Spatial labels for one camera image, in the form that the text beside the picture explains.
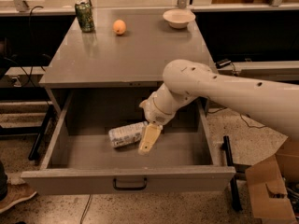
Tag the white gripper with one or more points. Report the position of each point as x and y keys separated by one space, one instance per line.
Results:
x=154 y=112

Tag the blue label plastic bottle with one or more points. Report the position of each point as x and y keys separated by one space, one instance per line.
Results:
x=126 y=135

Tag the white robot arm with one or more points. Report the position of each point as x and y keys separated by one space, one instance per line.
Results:
x=273 y=104

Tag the grey open top drawer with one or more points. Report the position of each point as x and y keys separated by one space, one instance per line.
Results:
x=81 y=160

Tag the grey cabinet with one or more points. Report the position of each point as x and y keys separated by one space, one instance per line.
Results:
x=89 y=60

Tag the black power adapter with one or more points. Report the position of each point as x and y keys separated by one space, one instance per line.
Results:
x=222 y=63

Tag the orange fruit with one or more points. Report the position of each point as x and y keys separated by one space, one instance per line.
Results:
x=119 y=27

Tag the white bowl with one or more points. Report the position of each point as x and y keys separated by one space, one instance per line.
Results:
x=179 y=18

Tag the black table leg left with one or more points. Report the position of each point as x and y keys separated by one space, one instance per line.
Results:
x=33 y=155

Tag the green soda can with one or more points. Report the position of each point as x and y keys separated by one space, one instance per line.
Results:
x=84 y=15

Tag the cardboard box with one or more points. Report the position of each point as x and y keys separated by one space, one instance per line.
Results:
x=267 y=185

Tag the brown shoe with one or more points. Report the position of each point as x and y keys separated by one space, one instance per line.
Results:
x=11 y=195

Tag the black drawer handle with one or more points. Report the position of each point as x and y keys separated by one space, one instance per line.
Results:
x=129 y=185

